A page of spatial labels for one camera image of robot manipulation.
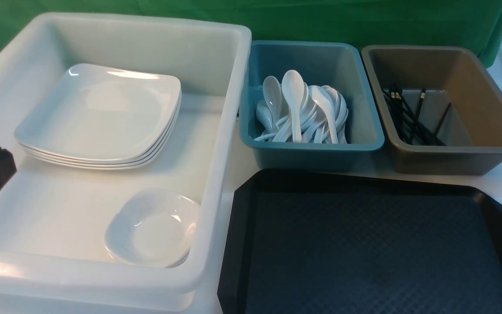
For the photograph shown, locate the white spoon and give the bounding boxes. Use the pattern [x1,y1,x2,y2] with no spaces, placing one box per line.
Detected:
[281,69,305,143]
[262,76,282,133]
[309,85,338,144]

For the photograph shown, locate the white small bowl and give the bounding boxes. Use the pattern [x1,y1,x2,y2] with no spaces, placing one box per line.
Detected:
[104,188,200,268]
[104,215,197,268]

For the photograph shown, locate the large white square plate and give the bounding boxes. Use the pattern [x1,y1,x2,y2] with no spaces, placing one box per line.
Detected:
[14,63,183,164]

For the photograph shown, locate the bottom stacked white plate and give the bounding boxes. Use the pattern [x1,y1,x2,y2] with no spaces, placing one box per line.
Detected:
[27,100,182,171]

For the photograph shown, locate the stacked white plate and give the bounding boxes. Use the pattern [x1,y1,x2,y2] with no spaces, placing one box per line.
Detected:
[14,92,183,170]
[27,100,182,171]
[20,96,183,171]

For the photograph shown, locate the middle stacked white plate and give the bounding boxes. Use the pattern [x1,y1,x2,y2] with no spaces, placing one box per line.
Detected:
[20,96,183,171]

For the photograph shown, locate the top stacked white plate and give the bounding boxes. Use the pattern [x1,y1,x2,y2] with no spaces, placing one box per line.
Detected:
[14,92,183,170]

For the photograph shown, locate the black serving tray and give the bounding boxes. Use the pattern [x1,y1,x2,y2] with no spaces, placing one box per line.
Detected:
[217,170,502,314]

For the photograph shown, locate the teal plastic bin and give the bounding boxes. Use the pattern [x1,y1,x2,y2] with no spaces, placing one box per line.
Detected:
[239,41,385,172]

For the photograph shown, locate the large white plastic tub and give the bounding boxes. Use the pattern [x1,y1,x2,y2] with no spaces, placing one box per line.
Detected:
[0,13,252,314]

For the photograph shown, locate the black chopsticks in bin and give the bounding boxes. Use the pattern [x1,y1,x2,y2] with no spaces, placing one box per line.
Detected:
[382,84,452,147]

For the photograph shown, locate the brown plastic bin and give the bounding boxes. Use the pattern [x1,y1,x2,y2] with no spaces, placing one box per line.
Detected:
[361,44,502,175]

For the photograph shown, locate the green cloth backdrop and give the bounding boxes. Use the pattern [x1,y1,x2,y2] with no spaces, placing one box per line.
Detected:
[0,0,502,66]

